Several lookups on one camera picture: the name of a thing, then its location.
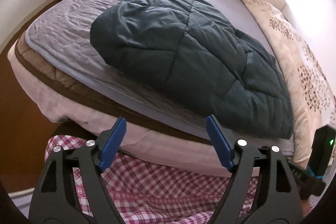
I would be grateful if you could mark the pink plaid pyjama clothing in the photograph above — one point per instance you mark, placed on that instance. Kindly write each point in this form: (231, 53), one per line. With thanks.
(144, 192)

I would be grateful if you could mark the white mattress with brown trim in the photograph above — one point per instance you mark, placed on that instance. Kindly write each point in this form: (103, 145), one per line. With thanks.
(62, 98)

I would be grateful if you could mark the grey quilted bed cover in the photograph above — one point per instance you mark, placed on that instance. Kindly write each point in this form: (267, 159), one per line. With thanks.
(61, 37)

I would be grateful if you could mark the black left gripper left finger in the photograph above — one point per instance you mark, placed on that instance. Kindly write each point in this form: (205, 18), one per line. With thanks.
(71, 188)

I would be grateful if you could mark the floral cream duvet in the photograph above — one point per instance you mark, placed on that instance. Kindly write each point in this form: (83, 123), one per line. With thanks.
(312, 99)

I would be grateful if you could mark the dark teal puffer jacket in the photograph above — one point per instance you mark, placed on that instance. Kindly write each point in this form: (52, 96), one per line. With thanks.
(189, 51)

